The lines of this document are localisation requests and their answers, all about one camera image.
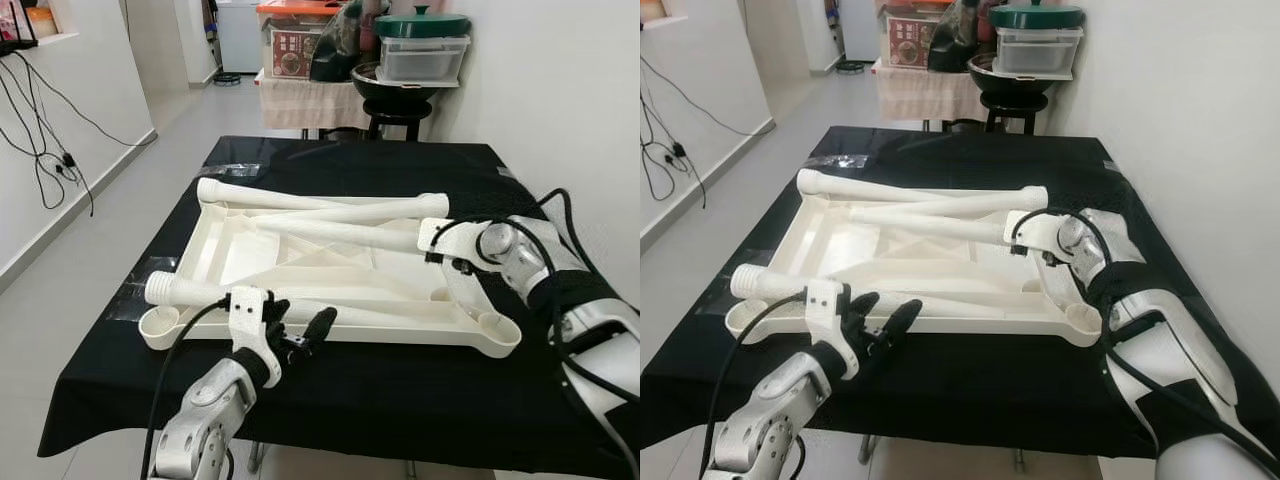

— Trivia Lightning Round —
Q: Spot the white plastic table top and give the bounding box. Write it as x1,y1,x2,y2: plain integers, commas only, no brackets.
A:
138,185,523,359
725,180,1104,349

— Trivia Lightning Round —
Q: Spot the black tablecloth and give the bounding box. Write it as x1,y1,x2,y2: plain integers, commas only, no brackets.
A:
640,125,1280,463
37,137,640,479

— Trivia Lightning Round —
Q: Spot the black wok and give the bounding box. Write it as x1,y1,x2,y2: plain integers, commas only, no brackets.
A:
350,62,441,103
967,52,1051,96

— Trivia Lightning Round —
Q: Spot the clear plastic container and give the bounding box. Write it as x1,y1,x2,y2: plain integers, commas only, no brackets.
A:
378,35,471,85
995,27,1084,77

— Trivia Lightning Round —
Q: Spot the beige cloth covered table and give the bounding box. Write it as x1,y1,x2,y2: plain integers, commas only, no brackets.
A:
872,60,986,123
255,70,371,131

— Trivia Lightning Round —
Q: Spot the black plastic bag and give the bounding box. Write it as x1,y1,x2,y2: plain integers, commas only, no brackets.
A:
927,0,996,73
310,0,386,83

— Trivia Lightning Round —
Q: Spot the green pot lid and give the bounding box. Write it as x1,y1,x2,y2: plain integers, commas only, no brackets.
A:
988,3,1086,29
375,5,471,39

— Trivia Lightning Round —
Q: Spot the orange lid storage box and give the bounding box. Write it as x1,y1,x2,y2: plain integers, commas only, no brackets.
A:
256,0,346,81
878,0,951,71

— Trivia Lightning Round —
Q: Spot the white appliance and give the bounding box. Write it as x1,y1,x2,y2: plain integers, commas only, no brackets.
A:
838,0,881,63
215,0,263,73

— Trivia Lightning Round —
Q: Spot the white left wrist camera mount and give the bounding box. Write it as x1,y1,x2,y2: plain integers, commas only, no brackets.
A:
228,287,284,388
803,280,861,381

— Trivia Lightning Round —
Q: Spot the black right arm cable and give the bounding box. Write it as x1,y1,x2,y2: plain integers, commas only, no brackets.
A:
428,187,640,480

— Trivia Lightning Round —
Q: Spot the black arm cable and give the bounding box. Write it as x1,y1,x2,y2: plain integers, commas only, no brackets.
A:
428,187,640,480
700,290,809,480
143,295,233,480

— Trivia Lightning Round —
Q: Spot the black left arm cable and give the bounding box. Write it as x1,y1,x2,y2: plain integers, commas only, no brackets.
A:
143,295,233,480
700,290,809,480

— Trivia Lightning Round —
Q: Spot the black wall cable with plug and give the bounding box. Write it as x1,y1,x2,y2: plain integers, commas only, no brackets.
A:
0,60,96,217
640,95,707,211

